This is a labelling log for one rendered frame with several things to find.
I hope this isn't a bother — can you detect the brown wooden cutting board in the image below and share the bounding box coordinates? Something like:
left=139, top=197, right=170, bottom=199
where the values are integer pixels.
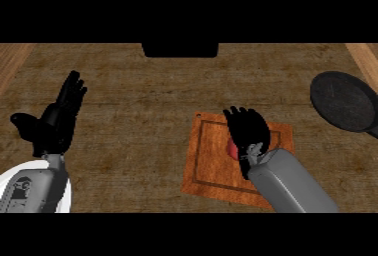
left=181, top=111, right=297, bottom=211

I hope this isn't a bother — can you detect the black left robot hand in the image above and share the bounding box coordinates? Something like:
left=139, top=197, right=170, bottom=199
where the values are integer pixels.
left=9, top=70, right=89, bottom=159

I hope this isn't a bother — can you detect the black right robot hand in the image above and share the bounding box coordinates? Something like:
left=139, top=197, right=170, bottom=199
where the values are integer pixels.
left=222, top=106, right=272, bottom=181

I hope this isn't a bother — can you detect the red bell pepper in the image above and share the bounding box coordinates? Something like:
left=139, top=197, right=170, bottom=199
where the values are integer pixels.
left=226, top=137, right=241, bottom=161

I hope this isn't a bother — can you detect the black rectangular appliance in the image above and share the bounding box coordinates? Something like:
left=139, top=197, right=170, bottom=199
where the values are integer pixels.
left=141, top=42, right=220, bottom=59

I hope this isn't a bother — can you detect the black frying pan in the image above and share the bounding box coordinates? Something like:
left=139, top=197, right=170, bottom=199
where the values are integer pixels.
left=309, top=70, right=378, bottom=140

